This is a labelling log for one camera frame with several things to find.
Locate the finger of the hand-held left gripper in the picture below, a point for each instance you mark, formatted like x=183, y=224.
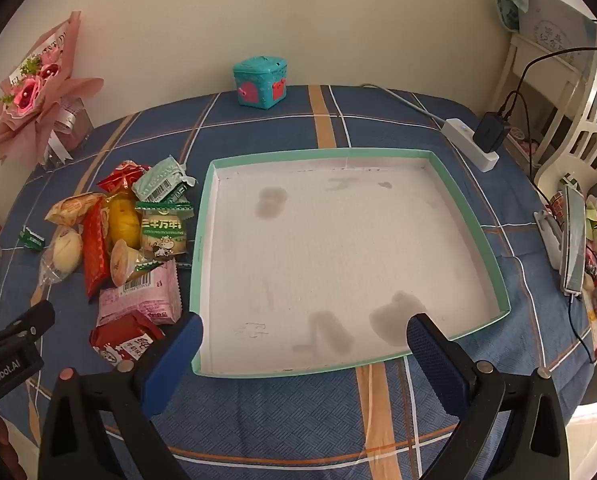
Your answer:
x=28, y=321

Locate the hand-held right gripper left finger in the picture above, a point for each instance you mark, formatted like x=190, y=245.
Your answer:
x=176, y=360

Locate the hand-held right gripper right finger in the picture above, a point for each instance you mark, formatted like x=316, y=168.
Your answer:
x=436, y=355

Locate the dark red snack packet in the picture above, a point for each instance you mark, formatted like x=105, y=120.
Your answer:
x=123, y=340

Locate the pink snack packet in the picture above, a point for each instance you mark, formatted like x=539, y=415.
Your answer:
x=143, y=300

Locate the clear round bun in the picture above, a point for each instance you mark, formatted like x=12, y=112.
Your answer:
x=66, y=252

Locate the green white biscuit packet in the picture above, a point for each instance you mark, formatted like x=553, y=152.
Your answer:
x=31, y=237

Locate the long red wafer packet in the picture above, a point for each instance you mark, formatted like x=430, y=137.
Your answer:
x=94, y=255

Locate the orange jelly cup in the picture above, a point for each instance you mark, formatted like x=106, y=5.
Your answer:
x=124, y=260

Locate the cream bread packet orange label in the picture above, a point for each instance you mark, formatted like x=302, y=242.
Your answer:
x=73, y=208

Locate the green cow biscuit packet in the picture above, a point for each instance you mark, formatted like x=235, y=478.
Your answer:
x=163, y=232

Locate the yellow cake packet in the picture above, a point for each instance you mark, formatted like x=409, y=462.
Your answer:
x=121, y=220

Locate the green-edged white cardboard tray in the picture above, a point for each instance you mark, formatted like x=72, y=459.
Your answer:
x=328, y=250

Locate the red peanut packet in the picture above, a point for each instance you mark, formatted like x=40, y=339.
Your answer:
x=121, y=177

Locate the light green snack packet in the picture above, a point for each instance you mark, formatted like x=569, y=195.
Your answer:
x=158, y=180

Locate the smartphone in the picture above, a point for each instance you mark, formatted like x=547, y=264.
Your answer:
x=574, y=240

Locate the colourful patterned roll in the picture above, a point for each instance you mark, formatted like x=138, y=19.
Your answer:
x=558, y=202

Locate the brown translucent jar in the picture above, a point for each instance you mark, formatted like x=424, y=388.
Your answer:
x=78, y=127

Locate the white power strip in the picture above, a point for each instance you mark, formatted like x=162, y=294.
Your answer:
x=456, y=130

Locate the black charger plug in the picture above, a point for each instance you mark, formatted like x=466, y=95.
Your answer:
x=490, y=132

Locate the pink flower bouquet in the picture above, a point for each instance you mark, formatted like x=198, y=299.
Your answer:
x=33, y=90

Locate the teal toy box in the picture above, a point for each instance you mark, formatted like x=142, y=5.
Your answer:
x=258, y=82

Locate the grey patterned cushion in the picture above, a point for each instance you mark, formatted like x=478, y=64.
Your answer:
x=553, y=15

